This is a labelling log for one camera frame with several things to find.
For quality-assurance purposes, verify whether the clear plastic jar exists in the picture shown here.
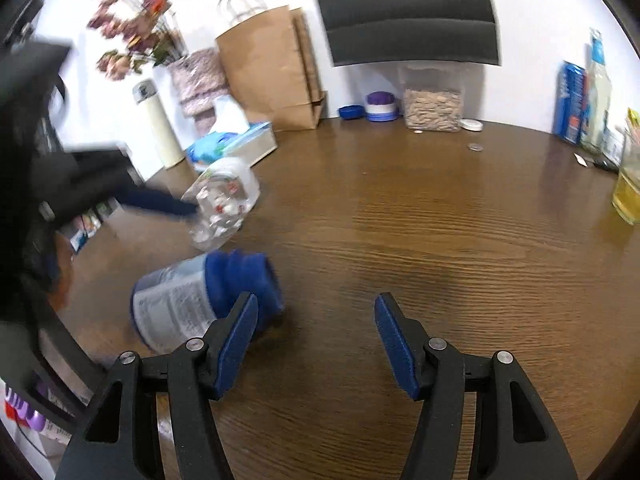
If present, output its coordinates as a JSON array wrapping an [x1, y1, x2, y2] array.
[[181, 157, 260, 252]]

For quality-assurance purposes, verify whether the blue plastic jar white label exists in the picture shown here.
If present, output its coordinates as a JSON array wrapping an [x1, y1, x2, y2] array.
[[130, 249, 284, 354]]

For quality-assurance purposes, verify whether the person's hand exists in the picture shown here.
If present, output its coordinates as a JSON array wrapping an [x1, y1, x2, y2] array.
[[47, 233, 75, 312]]

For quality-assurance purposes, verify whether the white thermos bottle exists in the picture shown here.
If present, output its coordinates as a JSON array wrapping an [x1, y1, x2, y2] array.
[[132, 79, 184, 169]]

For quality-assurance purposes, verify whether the blue tissue box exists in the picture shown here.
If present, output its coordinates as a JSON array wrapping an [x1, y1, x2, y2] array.
[[186, 94, 278, 171]]

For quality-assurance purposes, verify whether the pink mottled ceramic vase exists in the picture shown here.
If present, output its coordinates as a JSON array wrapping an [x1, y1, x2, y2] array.
[[168, 48, 229, 136]]

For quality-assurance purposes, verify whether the dried pink flower bouquet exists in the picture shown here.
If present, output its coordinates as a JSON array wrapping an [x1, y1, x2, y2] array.
[[87, 0, 188, 81]]

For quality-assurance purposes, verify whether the brown paper bag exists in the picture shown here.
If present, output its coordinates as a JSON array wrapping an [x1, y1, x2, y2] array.
[[216, 0, 326, 131]]

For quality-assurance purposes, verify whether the blue jar lid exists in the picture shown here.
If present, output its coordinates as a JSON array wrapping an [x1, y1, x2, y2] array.
[[338, 104, 366, 120]]

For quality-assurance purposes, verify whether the purple white small jar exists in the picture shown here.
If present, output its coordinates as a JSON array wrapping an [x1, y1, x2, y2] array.
[[363, 91, 399, 122]]

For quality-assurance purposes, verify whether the glass of yellow liquid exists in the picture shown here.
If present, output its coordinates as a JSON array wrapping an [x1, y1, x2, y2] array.
[[612, 127, 640, 226]]

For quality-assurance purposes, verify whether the black paper bag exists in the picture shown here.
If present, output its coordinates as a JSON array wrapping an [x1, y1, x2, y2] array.
[[317, 0, 500, 66]]

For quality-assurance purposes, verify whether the clear container of nuts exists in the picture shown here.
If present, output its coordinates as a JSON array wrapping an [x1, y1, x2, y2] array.
[[399, 64, 464, 132]]

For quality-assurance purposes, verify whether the white round lid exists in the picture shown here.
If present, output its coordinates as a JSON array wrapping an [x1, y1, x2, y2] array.
[[460, 118, 484, 132]]

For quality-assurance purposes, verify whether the clear bottle blue label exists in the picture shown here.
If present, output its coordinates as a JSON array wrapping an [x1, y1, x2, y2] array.
[[580, 29, 612, 154]]

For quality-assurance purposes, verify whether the blue snack package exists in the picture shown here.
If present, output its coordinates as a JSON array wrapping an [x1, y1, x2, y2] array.
[[552, 62, 586, 145]]

